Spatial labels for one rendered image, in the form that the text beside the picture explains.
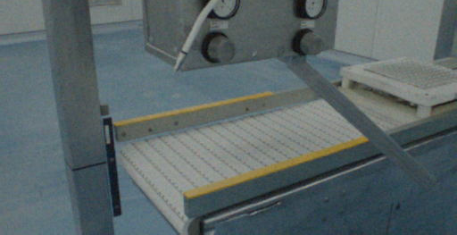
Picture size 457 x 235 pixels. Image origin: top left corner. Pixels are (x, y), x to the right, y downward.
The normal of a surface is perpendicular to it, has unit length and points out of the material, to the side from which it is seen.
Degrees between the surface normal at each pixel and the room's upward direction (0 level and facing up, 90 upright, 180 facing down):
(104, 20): 90
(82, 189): 90
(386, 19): 90
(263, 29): 90
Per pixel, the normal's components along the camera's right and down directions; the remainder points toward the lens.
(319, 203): 0.59, 0.33
